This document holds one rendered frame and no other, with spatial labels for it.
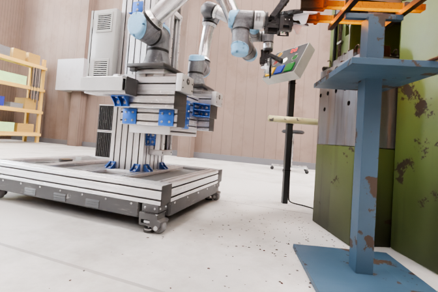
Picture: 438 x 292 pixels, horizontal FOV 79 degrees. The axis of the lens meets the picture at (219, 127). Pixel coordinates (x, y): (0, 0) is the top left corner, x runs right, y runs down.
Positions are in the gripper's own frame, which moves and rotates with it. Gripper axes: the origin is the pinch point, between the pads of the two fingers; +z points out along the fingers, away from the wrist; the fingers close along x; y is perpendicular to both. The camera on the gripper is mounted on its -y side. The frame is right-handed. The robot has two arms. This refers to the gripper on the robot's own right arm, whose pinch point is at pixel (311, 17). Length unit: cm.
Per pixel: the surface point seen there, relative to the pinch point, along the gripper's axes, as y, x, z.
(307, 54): -11, -80, 20
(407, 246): 95, -9, 49
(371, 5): 0.6, 13.5, 17.9
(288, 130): 45, -93, 12
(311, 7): 2.2, 13.3, -3.7
